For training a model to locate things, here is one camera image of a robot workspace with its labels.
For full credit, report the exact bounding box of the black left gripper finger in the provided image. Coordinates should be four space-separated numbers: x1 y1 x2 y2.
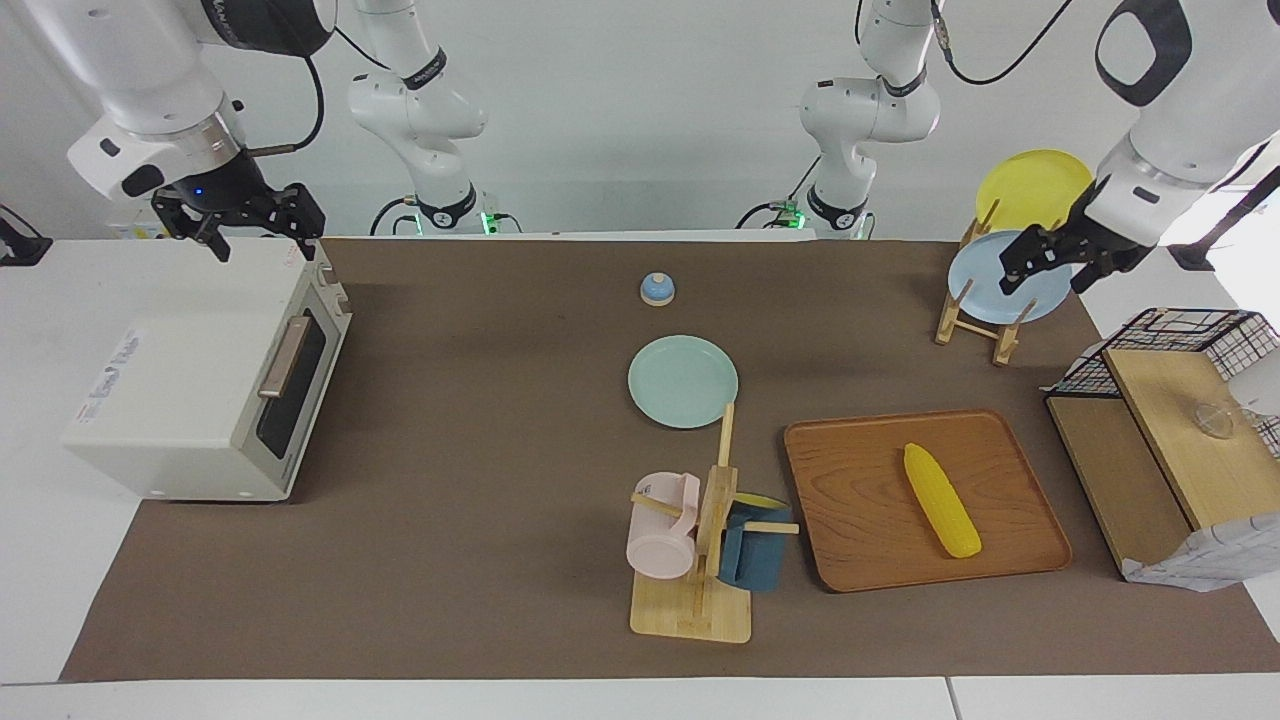
1070 255 1119 297
998 228 1051 297

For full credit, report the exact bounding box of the white paper wrap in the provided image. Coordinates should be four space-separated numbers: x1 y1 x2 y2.
1228 350 1280 419
1120 510 1280 593

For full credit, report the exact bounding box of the brown table mat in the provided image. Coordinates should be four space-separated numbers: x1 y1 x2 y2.
60 237 1280 683

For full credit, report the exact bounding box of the light blue plate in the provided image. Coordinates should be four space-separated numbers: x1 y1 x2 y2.
947 230 1073 325

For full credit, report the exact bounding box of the clear glass cup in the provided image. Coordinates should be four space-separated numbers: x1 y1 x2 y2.
1190 400 1251 441

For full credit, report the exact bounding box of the cream white toaster oven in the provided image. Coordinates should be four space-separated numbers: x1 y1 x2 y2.
62 238 353 503

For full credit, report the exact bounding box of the yellow corn cob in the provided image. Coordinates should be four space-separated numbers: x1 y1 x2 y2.
903 443 983 559

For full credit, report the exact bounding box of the black right arm wrist cable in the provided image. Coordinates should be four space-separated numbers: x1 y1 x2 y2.
240 25 327 159

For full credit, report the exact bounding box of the brown wooden tray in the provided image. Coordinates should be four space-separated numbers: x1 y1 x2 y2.
783 408 1073 594

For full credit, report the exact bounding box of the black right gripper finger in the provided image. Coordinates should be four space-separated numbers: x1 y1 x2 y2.
152 192 233 264
262 183 328 263

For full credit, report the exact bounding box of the light wooden mug tree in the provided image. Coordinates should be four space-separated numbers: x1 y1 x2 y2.
630 402 801 644

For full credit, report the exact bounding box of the yellow plate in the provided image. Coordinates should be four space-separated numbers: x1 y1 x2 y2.
975 149 1096 233

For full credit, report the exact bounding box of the black arm wrist cable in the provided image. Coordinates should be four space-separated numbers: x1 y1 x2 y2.
930 0 1076 86
240 25 327 159

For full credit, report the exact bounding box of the black wire rack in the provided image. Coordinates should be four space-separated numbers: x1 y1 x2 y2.
1045 307 1280 461

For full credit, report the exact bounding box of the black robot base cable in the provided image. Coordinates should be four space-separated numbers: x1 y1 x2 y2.
368 195 421 238
735 160 819 231

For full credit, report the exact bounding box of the mint green plate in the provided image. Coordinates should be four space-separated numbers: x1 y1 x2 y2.
627 335 740 431

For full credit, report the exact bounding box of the pink mug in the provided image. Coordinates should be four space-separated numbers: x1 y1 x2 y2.
626 472 701 581

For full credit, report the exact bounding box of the dark blue mug yellow inside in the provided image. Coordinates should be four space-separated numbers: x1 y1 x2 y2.
717 492 794 593

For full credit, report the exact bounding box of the wooden dish rack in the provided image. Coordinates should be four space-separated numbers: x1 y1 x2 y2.
935 200 1041 367

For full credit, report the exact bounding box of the black left arm wrist cable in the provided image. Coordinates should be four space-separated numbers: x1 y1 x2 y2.
930 0 1076 86

